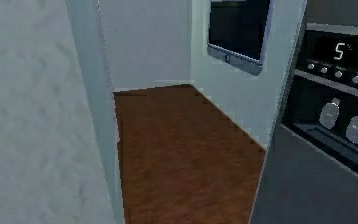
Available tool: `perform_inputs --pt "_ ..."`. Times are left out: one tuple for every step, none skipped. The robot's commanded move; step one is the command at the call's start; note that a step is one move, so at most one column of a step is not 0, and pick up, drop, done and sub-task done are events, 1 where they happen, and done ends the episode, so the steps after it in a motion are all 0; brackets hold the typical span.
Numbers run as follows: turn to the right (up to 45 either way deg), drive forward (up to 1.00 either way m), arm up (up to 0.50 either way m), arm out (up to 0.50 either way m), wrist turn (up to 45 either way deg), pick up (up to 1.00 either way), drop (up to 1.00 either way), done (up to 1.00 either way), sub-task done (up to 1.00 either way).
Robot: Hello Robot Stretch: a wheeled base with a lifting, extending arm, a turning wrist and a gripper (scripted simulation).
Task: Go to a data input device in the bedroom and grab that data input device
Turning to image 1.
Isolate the grey framed television set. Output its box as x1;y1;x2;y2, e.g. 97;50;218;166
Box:
206;0;275;77

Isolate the grey fridge with dispenser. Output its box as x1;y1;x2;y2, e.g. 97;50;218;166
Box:
249;0;358;224

